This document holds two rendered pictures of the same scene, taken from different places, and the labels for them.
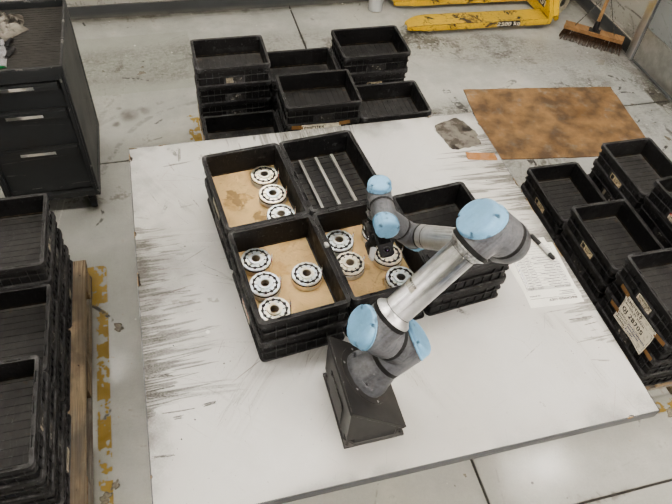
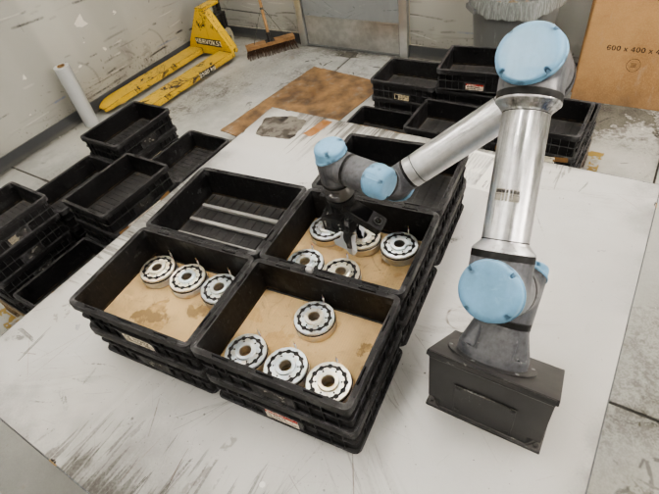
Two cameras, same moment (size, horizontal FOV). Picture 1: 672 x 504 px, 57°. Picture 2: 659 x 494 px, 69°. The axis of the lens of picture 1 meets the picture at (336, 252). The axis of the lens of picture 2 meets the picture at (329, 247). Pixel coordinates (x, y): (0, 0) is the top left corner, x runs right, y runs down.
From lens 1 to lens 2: 1.04 m
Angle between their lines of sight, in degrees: 22
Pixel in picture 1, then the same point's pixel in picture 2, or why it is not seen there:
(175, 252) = (127, 435)
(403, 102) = (195, 154)
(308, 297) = (340, 339)
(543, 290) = (483, 175)
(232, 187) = (132, 309)
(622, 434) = not seen: hidden behind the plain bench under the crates
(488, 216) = (547, 35)
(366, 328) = (508, 285)
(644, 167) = (406, 79)
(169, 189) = (50, 376)
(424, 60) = not seen: hidden behind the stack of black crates
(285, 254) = (266, 321)
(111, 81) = not seen: outside the picture
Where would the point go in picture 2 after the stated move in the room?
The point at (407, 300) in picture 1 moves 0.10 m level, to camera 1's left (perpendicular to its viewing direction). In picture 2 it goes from (520, 215) to (483, 244)
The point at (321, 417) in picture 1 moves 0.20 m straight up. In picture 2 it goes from (480, 447) to (487, 404)
